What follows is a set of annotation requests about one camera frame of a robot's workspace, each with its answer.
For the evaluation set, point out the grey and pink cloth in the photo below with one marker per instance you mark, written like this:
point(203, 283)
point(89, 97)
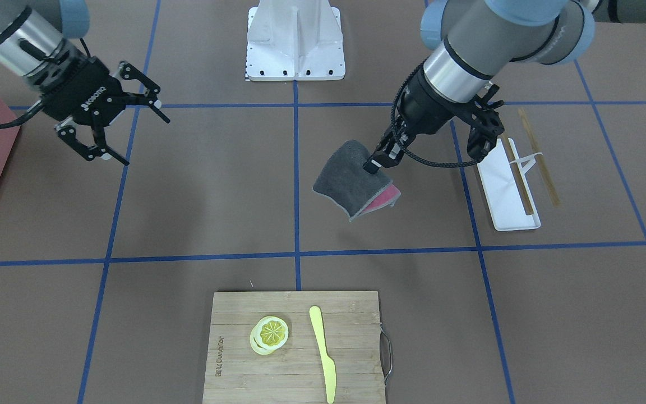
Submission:
point(347, 184)

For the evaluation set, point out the bamboo cutting board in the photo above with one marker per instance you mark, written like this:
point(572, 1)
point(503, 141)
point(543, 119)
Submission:
point(293, 373)

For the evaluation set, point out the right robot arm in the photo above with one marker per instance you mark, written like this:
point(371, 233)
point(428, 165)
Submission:
point(29, 38)

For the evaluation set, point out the white rectangular tray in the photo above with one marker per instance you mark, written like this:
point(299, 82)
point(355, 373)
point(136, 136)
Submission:
point(501, 194)

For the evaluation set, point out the wooden rack rod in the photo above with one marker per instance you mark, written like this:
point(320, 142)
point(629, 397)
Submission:
point(517, 175)
point(540, 159)

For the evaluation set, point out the yellow plastic knife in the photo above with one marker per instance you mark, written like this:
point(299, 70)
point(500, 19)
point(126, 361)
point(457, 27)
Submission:
point(327, 363)

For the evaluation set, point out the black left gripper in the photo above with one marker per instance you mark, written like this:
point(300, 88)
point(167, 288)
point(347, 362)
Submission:
point(427, 108)

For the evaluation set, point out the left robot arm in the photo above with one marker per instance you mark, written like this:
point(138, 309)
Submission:
point(471, 42)

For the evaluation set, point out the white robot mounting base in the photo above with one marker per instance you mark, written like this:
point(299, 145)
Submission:
point(294, 40)

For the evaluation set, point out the yellow lemon slices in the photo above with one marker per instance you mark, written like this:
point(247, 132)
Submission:
point(268, 335)

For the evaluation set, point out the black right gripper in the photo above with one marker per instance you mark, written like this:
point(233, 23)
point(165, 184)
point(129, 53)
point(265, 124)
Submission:
point(84, 96)

